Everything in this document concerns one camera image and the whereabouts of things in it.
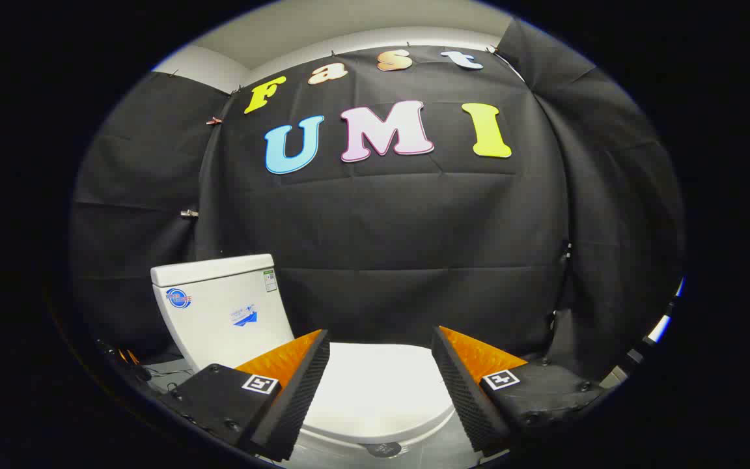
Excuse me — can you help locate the black round lid lifter tab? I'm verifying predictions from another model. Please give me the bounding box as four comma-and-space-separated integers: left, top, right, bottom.
358, 441, 403, 459

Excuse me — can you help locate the black backdrop cloth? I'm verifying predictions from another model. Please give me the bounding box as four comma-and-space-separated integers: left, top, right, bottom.
69, 20, 686, 386

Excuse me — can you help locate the white panel with black bars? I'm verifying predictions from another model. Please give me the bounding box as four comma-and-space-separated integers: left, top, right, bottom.
647, 279, 685, 344

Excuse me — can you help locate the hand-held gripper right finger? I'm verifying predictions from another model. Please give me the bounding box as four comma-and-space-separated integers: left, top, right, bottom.
432, 325, 611, 455

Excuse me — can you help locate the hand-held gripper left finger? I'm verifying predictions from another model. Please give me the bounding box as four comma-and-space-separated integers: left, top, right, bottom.
157, 329, 331, 462

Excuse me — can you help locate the white ceramic toilet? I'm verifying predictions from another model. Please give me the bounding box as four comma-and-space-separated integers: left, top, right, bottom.
150, 254, 480, 468

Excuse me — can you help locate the small orange black device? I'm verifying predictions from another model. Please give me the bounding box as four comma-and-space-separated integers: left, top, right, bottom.
97, 339, 154, 384

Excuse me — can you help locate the white toilet lid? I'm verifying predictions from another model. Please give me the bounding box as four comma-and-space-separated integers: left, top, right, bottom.
301, 342, 458, 446

